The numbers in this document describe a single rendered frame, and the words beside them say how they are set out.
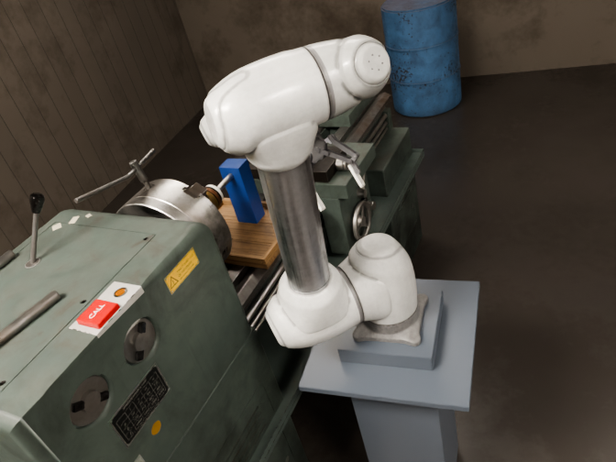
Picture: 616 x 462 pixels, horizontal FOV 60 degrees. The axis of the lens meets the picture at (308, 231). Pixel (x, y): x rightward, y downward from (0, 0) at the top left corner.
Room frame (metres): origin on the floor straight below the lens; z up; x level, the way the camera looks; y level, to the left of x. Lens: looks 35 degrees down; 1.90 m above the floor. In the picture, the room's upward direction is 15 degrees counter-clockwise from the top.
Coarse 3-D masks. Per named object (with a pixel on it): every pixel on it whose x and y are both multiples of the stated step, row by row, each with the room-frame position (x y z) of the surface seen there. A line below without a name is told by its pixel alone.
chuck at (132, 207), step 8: (136, 200) 1.29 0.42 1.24; (144, 200) 1.27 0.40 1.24; (152, 200) 1.27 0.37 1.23; (120, 208) 1.31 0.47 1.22; (128, 208) 1.29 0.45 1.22; (136, 208) 1.27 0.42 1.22; (144, 208) 1.25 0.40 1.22; (152, 208) 1.24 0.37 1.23; (160, 208) 1.23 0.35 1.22; (168, 208) 1.23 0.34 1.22; (176, 208) 1.24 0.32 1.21; (152, 216) 1.24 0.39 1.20; (160, 216) 1.23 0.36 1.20; (168, 216) 1.21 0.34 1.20; (176, 216) 1.21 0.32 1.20; (184, 216) 1.22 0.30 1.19
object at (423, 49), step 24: (408, 0) 4.01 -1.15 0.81; (432, 0) 3.85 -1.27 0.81; (384, 24) 3.97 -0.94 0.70; (408, 24) 3.77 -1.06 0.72; (432, 24) 3.72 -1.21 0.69; (456, 24) 3.86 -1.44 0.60; (408, 48) 3.78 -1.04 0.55; (432, 48) 3.72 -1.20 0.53; (456, 48) 3.82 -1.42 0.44; (408, 72) 3.79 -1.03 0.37; (432, 72) 3.72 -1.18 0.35; (456, 72) 3.80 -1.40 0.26; (408, 96) 3.81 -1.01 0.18; (432, 96) 3.73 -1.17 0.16; (456, 96) 3.79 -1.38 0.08
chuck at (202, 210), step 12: (156, 180) 1.38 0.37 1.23; (168, 180) 1.35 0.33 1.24; (144, 192) 1.32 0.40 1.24; (156, 192) 1.30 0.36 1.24; (168, 192) 1.29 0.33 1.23; (180, 192) 1.29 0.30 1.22; (180, 204) 1.25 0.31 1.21; (192, 204) 1.26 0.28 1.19; (204, 204) 1.27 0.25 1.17; (192, 216) 1.23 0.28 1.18; (204, 216) 1.24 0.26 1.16; (216, 216) 1.27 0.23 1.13; (216, 228) 1.24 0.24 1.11; (228, 228) 1.27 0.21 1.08; (216, 240) 1.22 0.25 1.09; (228, 240) 1.26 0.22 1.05; (228, 252) 1.27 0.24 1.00
